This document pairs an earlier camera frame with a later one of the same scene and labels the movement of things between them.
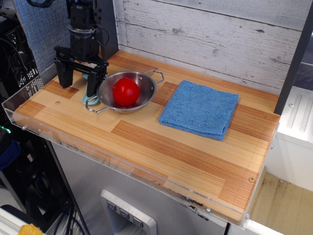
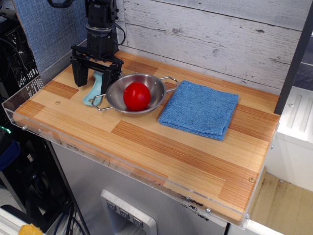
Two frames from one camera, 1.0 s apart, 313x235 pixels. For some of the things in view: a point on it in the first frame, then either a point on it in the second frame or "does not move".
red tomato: (126, 91) -> (137, 96)
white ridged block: (296, 123) does not move
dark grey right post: (296, 60) does not move
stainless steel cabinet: (111, 202) does not move
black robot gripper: (84, 55) -> (102, 46)
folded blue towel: (200, 109) does not move
